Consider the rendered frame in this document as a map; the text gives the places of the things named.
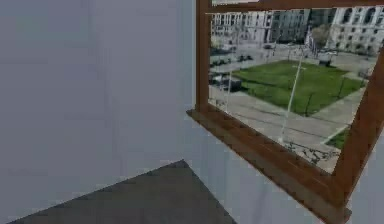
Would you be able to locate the brown wooden framed window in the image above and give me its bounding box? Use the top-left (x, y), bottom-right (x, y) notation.
top-left (186, 0), bottom-right (384, 224)

